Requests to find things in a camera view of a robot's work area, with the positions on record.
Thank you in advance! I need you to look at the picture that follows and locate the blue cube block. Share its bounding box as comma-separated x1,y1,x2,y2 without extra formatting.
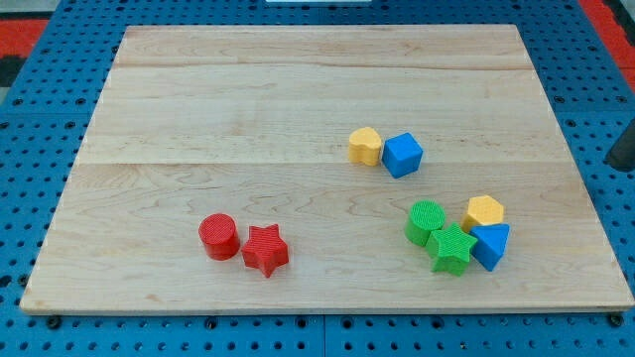
382,132,424,179

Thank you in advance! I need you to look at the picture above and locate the yellow hexagon block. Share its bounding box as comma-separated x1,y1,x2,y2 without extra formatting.
460,195,505,233

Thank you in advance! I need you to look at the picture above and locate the black cylindrical robot tool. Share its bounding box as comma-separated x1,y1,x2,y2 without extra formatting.
605,120,635,173

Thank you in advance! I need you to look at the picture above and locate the red star block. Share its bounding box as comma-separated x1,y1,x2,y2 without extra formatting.
241,224,289,278

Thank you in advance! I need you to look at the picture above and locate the blue triangle block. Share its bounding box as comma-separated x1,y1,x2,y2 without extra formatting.
469,223,510,272

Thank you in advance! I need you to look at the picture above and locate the yellow heart block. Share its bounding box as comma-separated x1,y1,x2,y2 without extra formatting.
348,127,383,167

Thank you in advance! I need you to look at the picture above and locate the red cylinder block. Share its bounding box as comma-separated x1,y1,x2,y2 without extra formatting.
198,213,240,261

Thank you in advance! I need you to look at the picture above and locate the wooden board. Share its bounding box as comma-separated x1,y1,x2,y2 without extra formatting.
20,25,634,315

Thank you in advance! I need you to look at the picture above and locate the green cylinder block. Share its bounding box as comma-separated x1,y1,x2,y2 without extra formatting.
405,200,445,247

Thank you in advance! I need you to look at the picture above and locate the green star block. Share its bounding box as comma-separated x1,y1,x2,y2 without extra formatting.
426,223,478,277

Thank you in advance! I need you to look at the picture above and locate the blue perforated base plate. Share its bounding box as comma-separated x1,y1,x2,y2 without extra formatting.
1,1,634,356

